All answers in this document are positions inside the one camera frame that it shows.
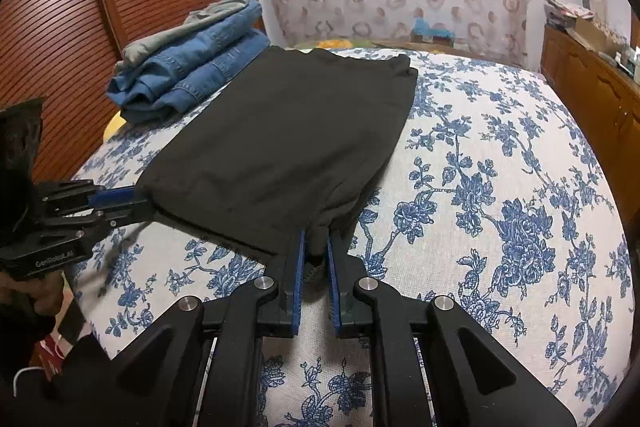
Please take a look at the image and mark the folded grey pants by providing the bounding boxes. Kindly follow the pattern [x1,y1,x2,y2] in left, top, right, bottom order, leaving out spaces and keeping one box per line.
[113,0,250,74]

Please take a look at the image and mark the person's left hand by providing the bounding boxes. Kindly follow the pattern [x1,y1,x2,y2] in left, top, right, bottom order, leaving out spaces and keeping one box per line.
[0,271,64,317]

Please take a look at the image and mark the blue floral white blanket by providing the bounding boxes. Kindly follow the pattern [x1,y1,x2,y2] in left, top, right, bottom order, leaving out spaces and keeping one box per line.
[67,52,634,426]

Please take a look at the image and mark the wooden sideboard cabinet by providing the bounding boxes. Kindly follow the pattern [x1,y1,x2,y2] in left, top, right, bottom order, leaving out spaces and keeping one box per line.
[540,26,640,222]

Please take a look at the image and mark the open cardboard box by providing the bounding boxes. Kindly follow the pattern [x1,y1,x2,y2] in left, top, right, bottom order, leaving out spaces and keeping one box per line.
[566,18,626,57]

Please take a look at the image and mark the cardboard box with blue cloth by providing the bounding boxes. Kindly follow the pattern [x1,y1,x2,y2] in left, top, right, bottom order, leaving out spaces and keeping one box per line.
[410,17,454,46]

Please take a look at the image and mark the stack of papers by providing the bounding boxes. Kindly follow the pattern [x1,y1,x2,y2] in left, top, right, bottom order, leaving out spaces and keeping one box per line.
[544,0,594,29]

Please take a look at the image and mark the black shorts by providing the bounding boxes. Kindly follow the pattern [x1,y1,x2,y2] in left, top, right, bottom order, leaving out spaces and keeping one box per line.
[134,44,420,258]

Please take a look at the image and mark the folded blue jeans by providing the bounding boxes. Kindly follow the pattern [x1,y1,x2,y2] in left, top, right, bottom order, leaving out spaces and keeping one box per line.
[106,0,270,124]

